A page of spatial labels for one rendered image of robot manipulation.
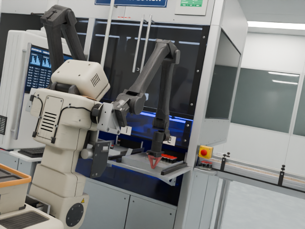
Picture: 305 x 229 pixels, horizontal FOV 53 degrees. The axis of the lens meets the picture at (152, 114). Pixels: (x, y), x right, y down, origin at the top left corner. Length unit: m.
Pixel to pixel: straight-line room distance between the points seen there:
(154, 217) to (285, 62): 5.00
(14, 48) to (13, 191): 1.17
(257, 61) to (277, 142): 1.68
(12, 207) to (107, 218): 1.29
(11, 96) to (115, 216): 1.09
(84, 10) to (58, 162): 1.49
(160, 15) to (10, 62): 1.03
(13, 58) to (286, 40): 5.49
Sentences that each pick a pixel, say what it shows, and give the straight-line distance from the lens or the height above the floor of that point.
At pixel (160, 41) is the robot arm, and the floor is 1.55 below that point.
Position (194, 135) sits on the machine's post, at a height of 1.09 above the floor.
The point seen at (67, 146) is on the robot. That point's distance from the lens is 1.31.
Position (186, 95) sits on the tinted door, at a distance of 2.04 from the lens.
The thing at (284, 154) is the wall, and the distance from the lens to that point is 6.56.
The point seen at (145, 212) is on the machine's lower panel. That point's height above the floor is 0.49.
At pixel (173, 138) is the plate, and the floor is 1.04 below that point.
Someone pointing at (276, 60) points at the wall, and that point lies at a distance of 6.65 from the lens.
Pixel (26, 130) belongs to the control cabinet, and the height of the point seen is 0.93.
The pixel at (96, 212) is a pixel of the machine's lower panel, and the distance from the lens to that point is 2.44.
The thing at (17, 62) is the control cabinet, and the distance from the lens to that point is 2.09.
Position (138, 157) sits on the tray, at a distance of 1.98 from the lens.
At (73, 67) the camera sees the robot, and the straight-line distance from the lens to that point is 1.39.
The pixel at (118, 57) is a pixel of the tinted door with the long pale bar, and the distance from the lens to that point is 2.30.
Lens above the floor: 1.28
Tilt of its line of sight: 3 degrees down
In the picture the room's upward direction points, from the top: 10 degrees clockwise
